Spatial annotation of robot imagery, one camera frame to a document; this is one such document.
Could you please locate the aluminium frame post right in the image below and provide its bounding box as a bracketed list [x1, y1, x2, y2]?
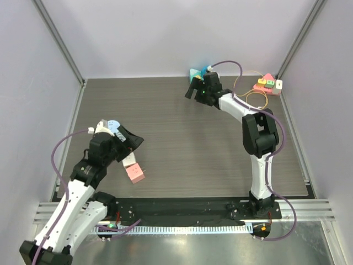
[276, 0, 327, 79]

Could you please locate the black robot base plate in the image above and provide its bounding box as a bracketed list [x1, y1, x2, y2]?
[93, 193, 282, 222]

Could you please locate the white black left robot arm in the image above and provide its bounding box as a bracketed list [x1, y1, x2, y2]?
[19, 120, 144, 264]

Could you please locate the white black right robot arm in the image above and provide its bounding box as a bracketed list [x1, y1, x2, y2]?
[185, 72, 280, 219]

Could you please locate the green charger plug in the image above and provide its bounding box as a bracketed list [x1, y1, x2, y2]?
[264, 79, 275, 89]

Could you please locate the aluminium frame post left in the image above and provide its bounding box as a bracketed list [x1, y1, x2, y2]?
[32, 0, 85, 86]

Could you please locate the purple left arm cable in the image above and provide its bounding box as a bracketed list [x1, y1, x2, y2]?
[30, 127, 93, 265]

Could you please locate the blue plug adapter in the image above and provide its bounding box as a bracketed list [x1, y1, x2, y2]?
[200, 66, 208, 78]

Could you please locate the pink triangular power strip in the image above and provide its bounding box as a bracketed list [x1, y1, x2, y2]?
[253, 73, 283, 96]

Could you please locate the light blue round power strip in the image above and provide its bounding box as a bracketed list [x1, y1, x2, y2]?
[108, 120, 120, 134]

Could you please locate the aluminium frame post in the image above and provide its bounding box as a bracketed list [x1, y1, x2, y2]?
[32, 0, 85, 86]
[276, 0, 327, 79]

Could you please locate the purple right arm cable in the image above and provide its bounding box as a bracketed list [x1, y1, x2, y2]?
[209, 60, 297, 241]

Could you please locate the pink cube socket adapter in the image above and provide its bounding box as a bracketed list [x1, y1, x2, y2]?
[125, 163, 145, 184]

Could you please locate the teal triangular power strip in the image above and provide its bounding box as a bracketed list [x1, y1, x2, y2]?
[189, 68, 204, 83]

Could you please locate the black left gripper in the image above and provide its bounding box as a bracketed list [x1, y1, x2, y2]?
[103, 125, 143, 166]

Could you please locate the aluminium frame rail front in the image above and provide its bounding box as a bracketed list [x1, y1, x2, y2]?
[33, 199, 335, 225]

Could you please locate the white charger plug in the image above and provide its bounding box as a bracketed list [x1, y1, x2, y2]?
[275, 79, 283, 91]

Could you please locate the yellow charging cable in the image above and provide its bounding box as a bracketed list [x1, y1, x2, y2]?
[233, 70, 269, 111]

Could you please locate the yellow charger plug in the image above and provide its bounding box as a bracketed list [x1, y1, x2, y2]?
[257, 78, 267, 87]

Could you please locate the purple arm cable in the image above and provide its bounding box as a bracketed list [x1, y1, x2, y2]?
[30, 127, 93, 265]
[209, 60, 297, 241]

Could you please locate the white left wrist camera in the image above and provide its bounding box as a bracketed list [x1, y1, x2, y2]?
[94, 119, 114, 136]

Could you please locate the white cube socket adapter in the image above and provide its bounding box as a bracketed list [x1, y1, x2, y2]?
[122, 152, 137, 168]

